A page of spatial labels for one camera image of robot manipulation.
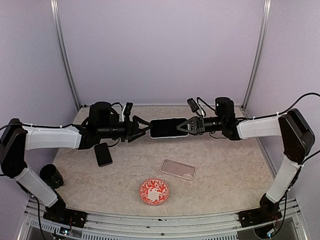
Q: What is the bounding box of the light blue phone case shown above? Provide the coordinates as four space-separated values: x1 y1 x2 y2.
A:
149 117 189 140

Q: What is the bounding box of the aluminium frame post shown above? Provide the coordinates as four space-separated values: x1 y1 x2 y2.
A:
50 0 82 110
241 0 272 111

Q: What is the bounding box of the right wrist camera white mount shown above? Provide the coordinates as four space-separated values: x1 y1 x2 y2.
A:
187 98 207 117

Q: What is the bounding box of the right aluminium frame post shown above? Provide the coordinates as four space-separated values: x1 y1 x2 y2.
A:
241 0 272 111

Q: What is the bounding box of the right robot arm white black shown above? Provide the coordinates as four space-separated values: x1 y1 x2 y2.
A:
176 97 316 227

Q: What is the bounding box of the clear pink phone case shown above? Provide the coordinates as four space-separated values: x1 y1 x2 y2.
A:
159 159 196 181

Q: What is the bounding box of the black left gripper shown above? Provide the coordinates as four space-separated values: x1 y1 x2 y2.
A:
97 114 153 142

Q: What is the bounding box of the left aluminium frame post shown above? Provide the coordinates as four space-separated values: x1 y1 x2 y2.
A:
50 0 82 110

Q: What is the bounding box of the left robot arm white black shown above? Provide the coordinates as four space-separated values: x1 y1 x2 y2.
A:
0 101 152 223

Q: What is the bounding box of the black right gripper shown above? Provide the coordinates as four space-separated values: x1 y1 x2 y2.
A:
177 114 225 135

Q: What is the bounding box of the front aluminium rail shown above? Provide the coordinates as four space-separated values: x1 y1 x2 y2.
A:
17 198 309 240

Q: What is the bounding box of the black phone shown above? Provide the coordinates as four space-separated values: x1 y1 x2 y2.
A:
94 142 113 167
151 118 188 138

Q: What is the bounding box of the red white patterned bowl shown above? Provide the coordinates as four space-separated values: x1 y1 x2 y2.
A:
138 178 170 206

